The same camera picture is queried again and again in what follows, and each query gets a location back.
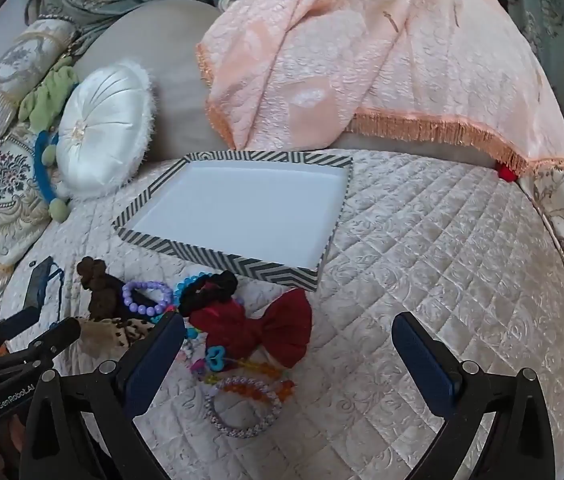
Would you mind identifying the tan lace bow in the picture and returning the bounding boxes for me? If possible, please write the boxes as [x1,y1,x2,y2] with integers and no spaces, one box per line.
[77,316,155,353]

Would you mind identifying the round white satin pillow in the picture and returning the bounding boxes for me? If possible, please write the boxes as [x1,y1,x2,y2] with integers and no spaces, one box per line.
[56,60,155,192]

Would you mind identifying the purple bead bracelet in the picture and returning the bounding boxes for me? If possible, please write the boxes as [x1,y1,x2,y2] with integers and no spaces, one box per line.
[122,280,175,318]

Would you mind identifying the blue bead bracelet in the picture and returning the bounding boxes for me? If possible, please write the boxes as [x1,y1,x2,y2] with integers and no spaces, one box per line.
[174,272,213,311]

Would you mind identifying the black scrunchie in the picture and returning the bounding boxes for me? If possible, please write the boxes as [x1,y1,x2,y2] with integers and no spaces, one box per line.
[180,270,239,317]

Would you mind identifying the green and blue plush toy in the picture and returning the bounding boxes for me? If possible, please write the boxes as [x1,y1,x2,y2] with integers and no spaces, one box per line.
[18,56,83,223]

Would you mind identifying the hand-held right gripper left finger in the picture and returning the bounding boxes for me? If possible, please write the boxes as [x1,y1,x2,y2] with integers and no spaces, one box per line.
[19,310,188,480]

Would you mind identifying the striped shallow box tray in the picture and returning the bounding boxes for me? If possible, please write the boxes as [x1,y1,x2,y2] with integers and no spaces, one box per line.
[113,150,354,292]

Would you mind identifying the orange bead string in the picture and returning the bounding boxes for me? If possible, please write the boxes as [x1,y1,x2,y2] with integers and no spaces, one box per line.
[222,357,296,402]

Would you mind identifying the colourful flower hair accessory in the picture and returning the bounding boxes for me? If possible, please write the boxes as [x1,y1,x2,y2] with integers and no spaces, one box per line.
[76,256,125,321]

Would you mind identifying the colourful flower bead necklace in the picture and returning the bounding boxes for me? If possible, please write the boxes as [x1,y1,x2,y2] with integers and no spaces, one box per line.
[182,312,213,386]

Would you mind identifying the red velvet bow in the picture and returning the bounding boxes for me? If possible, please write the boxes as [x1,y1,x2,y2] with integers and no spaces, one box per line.
[189,287,313,368]

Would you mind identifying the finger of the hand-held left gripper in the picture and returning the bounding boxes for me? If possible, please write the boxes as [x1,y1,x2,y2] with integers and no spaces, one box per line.
[9,317,83,365]
[0,306,40,356]

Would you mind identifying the beige quilted bedspread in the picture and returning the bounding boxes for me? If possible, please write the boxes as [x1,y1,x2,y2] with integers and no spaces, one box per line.
[0,152,564,480]

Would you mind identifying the grey padded headboard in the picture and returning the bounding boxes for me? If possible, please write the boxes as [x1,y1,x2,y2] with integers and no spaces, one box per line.
[72,0,500,167]

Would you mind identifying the blue heart hair clip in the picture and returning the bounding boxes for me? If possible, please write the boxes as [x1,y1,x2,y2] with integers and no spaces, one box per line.
[205,345,226,372]

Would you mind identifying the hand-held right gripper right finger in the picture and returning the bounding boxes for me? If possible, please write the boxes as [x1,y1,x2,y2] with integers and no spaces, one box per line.
[391,311,558,480]

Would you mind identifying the peach fringed blanket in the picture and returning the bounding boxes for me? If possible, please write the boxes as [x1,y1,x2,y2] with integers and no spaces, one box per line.
[196,0,564,187]

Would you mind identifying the cream damask bolster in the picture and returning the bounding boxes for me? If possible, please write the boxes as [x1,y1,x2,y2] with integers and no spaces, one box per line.
[0,19,77,146]

